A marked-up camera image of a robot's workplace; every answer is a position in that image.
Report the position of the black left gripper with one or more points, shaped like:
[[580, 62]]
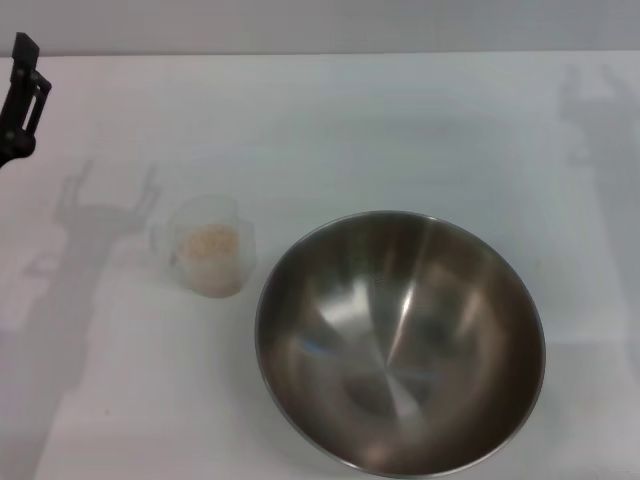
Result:
[[15, 147]]

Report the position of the stainless steel mixing bowl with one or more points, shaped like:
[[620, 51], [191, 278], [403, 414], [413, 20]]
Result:
[[400, 350]]

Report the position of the clear plastic measuring cup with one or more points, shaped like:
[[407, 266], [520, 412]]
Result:
[[220, 280]]

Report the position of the white rice grains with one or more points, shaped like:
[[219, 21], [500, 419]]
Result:
[[209, 242]]

